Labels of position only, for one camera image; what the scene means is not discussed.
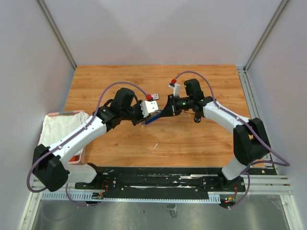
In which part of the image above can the red white staple box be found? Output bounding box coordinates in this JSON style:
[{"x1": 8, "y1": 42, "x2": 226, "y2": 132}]
[{"x1": 151, "y1": 94, "x2": 159, "y2": 100}]

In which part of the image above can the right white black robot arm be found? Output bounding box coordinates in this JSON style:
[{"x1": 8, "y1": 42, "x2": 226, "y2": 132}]
[{"x1": 160, "y1": 79, "x2": 270, "y2": 192}]

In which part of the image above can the white slotted cable duct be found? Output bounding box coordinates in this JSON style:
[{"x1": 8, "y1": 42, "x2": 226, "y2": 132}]
[{"x1": 41, "y1": 191, "x2": 221, "y2": 204}]

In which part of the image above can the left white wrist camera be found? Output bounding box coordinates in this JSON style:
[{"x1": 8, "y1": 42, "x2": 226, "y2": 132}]
[{"x1": 140, "y1": 101, "x2": 159, "y2": 118}]

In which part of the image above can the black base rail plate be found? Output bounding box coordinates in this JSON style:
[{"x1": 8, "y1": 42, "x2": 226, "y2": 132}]
[{"x1": 75, "y1": 166, "x2": 246, "y2": 198}]

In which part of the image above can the blue black stapler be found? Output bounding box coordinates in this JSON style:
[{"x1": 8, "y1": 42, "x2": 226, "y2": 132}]
[{"x1": 141, "y1": 110, "x2": 162, "y2": 126}]

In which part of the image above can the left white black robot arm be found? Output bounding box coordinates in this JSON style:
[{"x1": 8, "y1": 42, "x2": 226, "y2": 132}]
[{"x1": 26, "y1": 88, "x2": 157, "y2": 192}]

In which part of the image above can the small black clip object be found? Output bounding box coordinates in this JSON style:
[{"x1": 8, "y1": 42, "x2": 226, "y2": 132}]
[{"x1": 194, "y1": 116, "x2": 201, "y2": 123}]

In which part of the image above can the pink plastic basket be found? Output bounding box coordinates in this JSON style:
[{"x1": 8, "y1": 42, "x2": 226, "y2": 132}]
[{"x1": 47, "y1": 110, "x2": 86, "y2": 165}]

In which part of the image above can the white cloth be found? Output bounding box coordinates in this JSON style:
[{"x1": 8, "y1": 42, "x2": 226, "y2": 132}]
[{"x1": 38, "y1": 112, "x2": 89, "y2": 147}]

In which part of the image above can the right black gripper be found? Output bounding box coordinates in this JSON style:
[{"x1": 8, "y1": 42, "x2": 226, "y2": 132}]
[{"x1": 160, "y1": 94, "x2": 193, "y2": 118}]

